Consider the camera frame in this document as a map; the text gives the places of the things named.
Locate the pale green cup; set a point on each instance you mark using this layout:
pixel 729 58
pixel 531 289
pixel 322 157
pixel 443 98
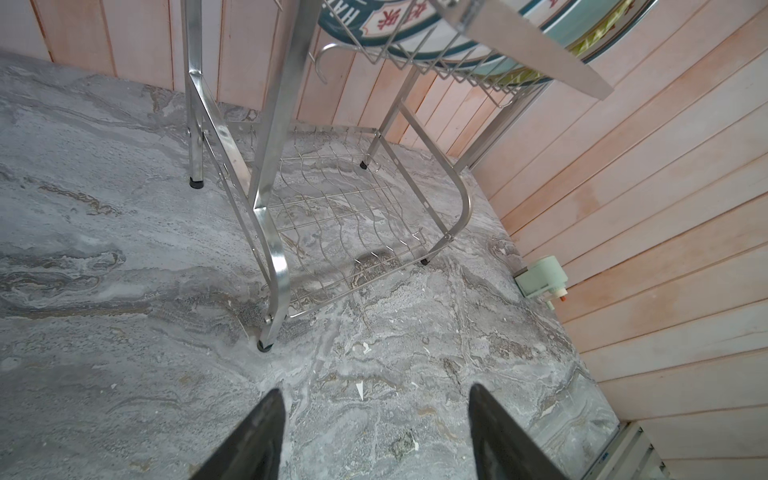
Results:
pixel 544 279

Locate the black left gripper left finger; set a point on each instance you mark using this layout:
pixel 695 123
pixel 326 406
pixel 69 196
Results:
pixel 253 449

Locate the yellow woven plate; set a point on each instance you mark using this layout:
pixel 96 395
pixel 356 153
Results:
pixel 587 24

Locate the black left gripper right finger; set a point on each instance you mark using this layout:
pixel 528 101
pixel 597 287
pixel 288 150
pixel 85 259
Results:
pixel 502 449

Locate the pale green flower plate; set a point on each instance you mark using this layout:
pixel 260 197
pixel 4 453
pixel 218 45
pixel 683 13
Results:
pixel 486 62

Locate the steel two-tier dish rack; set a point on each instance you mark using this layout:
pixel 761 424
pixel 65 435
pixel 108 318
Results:
pixel 328 210

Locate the green rim white plate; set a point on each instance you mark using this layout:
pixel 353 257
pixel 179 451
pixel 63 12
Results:
pixel 407 29

